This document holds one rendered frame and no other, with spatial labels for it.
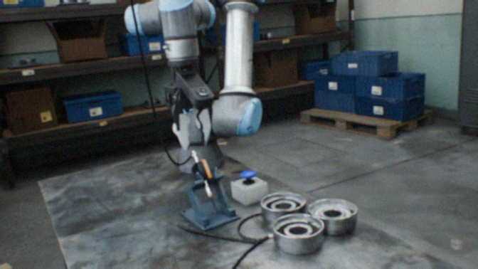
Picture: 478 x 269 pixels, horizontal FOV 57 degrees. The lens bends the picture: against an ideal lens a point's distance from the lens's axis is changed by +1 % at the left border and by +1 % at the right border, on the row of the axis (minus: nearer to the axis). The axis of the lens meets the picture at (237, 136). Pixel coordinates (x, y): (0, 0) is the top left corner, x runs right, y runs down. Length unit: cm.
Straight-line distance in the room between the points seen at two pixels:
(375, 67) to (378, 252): 384
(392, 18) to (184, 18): 482
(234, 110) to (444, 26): 414
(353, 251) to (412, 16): 473
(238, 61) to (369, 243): 69
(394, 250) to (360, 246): 6
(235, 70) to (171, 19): 41
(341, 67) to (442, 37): 111
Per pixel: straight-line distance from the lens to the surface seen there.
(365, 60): 473
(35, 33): 474
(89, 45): 425
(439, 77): 533
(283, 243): 89
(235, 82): 133
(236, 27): 138
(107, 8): 424
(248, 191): 110
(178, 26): 98
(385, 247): 93
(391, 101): 459
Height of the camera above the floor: 126
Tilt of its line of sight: 15 degrees down
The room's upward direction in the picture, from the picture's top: 5 degrees counter-clockwise
